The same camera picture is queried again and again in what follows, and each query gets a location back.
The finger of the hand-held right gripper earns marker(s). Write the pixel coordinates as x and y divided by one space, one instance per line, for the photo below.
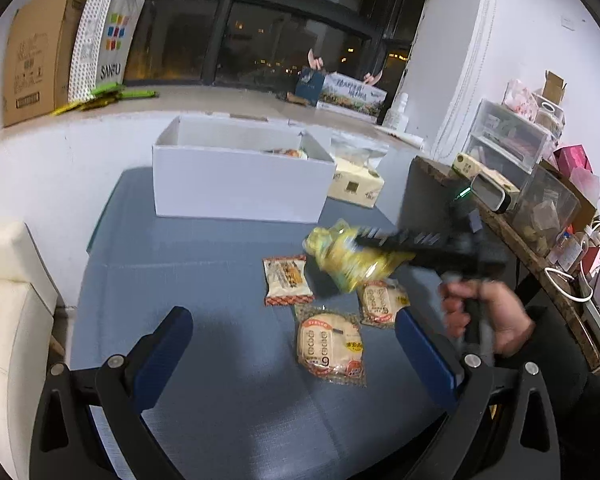
405 242

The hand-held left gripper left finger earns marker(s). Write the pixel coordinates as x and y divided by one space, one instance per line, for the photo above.
162 355

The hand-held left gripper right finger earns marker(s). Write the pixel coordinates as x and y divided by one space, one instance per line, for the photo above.
425 357

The yellow green snack packet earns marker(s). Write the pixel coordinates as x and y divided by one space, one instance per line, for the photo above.
345 260

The round rice cake packet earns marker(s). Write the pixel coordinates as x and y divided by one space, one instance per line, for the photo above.
330 345
380 305

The orange bordered snack packet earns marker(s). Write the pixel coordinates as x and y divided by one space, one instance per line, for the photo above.
286 280

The orange white snack packet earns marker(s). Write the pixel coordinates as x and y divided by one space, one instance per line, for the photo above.
287 153

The white cardboard box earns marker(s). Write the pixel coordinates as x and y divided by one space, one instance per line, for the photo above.
240 190

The person's right forearm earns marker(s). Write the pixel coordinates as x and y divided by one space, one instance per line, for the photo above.
570 390

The person's right hand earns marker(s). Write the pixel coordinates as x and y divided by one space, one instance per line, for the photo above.
505 315

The white device with dark screen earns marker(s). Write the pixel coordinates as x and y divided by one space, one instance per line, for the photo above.
490 192

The yellow tissue pack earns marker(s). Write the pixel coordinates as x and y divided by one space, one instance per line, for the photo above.
352 187

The small yellow box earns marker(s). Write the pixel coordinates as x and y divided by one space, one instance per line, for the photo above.
467 165

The clear plastic container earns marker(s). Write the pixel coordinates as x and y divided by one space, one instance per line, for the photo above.
545 210

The white tube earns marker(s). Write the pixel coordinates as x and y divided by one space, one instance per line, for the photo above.
400 135

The small clear bottle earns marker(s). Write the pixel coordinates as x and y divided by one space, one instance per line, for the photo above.
567 250

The clear plastic drawer unit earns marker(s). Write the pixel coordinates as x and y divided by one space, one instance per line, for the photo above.
510 135

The white plastic bottle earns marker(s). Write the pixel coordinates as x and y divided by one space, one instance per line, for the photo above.
397 112

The pink box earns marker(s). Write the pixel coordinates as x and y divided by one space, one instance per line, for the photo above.
572 157

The cream sofa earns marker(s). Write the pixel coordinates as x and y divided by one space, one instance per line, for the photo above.
10 350

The printed landscape carton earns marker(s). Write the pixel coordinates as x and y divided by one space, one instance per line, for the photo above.
352 95

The clear jar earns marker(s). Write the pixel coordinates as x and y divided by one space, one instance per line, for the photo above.
550 117

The pink patterned bag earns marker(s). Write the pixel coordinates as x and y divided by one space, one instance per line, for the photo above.
520 100

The pink plastic item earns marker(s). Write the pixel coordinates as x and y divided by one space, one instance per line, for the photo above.
316 60
372 78

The brown wrapper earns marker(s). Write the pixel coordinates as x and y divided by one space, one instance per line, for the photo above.
292 99

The dark blue box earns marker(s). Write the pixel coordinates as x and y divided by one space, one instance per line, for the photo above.
307 87

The small open cardboard box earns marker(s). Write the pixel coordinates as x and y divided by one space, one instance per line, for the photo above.
555 85

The dark glass window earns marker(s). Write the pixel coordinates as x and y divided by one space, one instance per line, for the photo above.
260 25

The stack of green sachets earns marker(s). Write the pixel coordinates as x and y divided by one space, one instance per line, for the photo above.
105 97

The white dotted shopping bag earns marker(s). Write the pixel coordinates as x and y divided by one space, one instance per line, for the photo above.
105 45

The brown cardboard box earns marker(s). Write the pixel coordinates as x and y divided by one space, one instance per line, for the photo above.
35 60

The white wall outlet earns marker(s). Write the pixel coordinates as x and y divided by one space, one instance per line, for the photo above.
568 23

